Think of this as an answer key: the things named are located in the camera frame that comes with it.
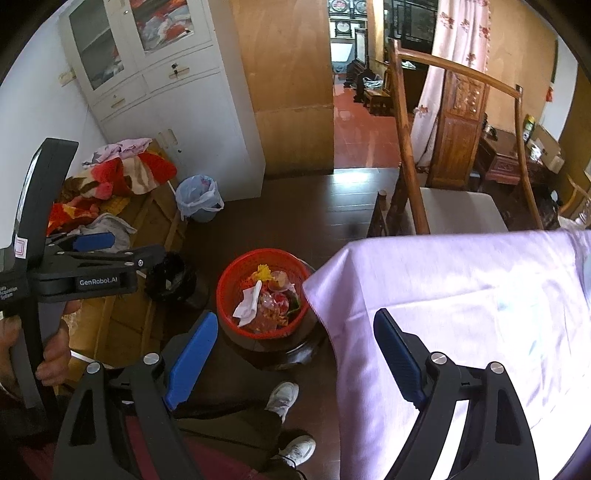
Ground floral clear plastic bag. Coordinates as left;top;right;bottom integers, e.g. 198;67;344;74
245;291;290;334

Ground white tissue paper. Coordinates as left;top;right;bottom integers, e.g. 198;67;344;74
232;280;263;328

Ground red trash basket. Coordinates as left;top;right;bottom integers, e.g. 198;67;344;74
215;248;311;340

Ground person's left hand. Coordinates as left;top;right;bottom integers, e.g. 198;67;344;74
1;299;81;409

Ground pile of colourful blankets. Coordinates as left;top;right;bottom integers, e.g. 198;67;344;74
46;138;177;236

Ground white sneaker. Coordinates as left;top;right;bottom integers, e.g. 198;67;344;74
274;434;317;468
264;381;300;422

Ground bin with blue bag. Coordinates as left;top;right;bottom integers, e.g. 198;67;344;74
175;174;224;223

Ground purple tablecloth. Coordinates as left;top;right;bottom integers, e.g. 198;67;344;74
304;230;590;479

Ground wooden armchair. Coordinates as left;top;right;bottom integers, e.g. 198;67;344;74
368;39;544;237

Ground white metal cabinet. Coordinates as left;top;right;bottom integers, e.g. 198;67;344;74
59;1;266;200

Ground wooden side desk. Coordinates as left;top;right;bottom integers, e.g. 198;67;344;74
475;128;562;218

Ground pink floral curtain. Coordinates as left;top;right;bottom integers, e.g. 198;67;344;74
410;0;493;167

